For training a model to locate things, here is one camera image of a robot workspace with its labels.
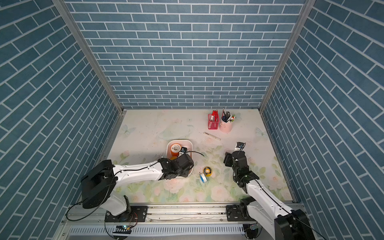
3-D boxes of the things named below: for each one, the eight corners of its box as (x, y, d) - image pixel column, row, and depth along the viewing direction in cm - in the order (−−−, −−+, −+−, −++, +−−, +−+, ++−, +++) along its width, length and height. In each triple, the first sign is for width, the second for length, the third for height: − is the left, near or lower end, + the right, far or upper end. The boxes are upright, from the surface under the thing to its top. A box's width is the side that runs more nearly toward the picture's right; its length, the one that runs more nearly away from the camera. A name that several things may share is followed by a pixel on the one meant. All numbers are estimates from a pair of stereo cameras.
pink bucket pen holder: (219, 132, 109) (221, 121, 99) (218, 125, 113) (220, 114, 104) (230, 132, 109) (233, 122, 99) (228, 125, 113) (231, 114, 104)
